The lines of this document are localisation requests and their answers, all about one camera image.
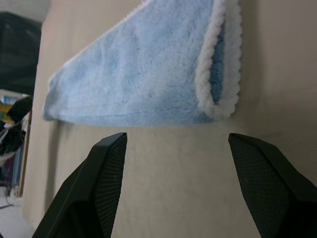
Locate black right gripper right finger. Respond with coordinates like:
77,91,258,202
228,132,317,238

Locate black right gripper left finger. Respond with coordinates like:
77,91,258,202
31,132,128,238

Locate light blue fluffy towel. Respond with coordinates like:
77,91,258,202
41,0,243,127

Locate colourful clutter shelf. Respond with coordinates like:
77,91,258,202
0,89,33,198

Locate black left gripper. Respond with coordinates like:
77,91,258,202
0,95,34,157

